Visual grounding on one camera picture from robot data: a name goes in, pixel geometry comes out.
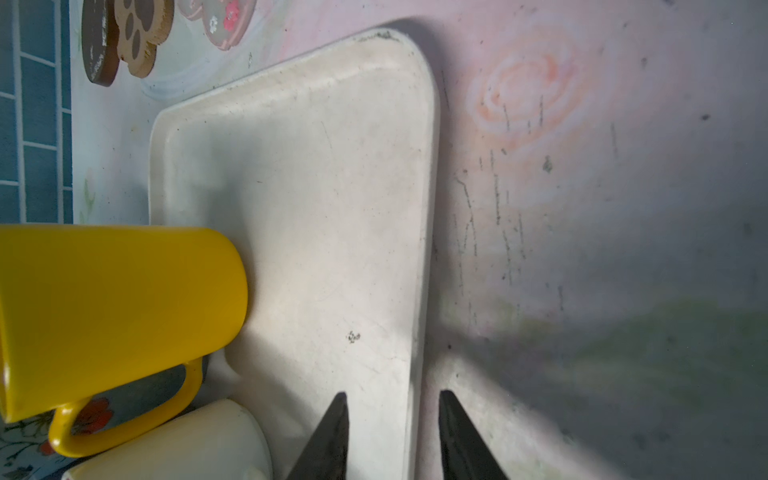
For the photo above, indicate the yellow mug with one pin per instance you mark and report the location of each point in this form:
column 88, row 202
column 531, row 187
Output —
column 86, row 309

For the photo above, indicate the red mug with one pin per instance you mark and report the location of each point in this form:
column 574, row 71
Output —
column 221, row 440

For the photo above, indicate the cork paw print coaster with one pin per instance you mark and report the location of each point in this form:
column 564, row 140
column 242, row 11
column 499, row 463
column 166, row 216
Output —
column 143, row 26

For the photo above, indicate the brown round coaster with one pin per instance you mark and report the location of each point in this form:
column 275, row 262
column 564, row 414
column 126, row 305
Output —
column 99, row 38

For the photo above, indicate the beige plastic tray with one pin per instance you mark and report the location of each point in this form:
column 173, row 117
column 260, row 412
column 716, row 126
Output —
column 321, row 171

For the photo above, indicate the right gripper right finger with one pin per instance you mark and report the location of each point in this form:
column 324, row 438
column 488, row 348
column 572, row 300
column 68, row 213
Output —
column 464, row 453

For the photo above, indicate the pink flower coaster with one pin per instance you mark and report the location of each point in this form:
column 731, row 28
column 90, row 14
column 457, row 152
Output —
column 224, row 21

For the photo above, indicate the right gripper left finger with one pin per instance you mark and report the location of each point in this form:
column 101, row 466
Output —
column 325, row 455

